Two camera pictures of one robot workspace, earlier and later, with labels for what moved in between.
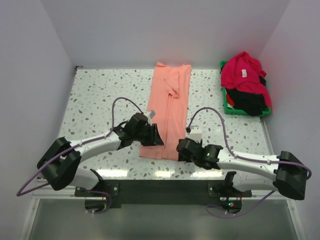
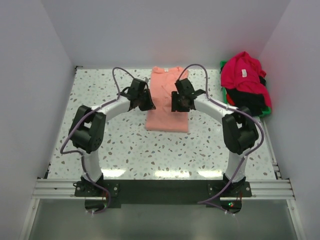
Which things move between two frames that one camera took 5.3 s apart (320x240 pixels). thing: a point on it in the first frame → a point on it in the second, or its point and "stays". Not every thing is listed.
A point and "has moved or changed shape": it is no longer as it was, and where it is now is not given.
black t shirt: (252, 104) stays
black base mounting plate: (142, 192) stays
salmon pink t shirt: (168, 102) has moved or changed shape
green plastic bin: (229, 110) stays
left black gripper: (157, 139) → (149, 105)
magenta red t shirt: (242, 72) stays
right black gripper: (182, 158) → (175, 105)
